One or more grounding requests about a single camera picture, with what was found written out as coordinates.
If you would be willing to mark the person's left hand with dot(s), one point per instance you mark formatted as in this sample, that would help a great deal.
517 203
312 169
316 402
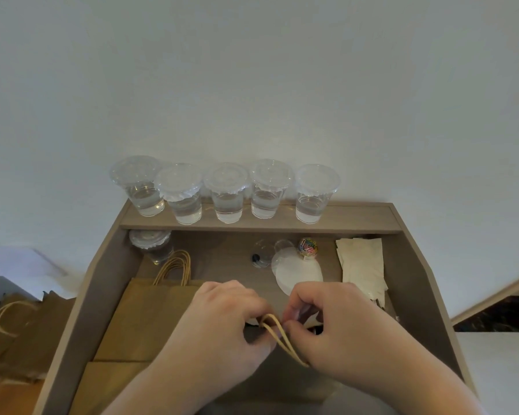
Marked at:
216 328

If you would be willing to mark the person's right hand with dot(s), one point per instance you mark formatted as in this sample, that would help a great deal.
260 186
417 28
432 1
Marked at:
350 332

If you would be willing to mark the person's right thumb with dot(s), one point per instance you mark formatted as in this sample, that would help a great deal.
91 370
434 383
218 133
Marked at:
297 341

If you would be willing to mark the person's left thumb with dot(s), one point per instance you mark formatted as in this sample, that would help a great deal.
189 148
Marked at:
264 343

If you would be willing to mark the brown paper bag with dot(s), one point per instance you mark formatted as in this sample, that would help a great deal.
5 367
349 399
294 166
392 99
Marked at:
147 315
281 339

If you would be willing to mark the person's left forearm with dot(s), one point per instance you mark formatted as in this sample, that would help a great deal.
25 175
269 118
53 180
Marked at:
168 388

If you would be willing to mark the person's right forearm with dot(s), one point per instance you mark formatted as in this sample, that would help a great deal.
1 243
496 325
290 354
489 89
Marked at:
406 388

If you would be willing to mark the small clear cup, black item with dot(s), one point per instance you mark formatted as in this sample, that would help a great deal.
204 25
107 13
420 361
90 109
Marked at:
261 254

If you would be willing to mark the jar of colourful paper clips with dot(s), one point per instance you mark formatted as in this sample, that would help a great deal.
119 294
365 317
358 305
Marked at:
309 247

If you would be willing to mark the small empty clear cup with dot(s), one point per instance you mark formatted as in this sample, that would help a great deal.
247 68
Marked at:
284 246

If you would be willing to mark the stack of cream paper napkins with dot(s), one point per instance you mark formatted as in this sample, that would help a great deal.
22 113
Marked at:
362 263

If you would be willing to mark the wooden counter tray with shelf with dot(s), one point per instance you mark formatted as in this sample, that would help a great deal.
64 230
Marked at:
259 220

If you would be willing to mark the clear lidded cup of water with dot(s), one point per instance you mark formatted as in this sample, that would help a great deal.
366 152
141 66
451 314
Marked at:
315 194
152 244
140 185
182 198
269 190
227 194

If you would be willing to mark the wooden trim strip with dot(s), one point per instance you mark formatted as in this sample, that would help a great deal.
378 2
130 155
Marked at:
497 293

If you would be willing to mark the dark marble panel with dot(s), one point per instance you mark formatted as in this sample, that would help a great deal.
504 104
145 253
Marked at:
501 317

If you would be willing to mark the pile of brown paper bags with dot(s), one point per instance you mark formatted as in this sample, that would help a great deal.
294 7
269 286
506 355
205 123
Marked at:
17 337

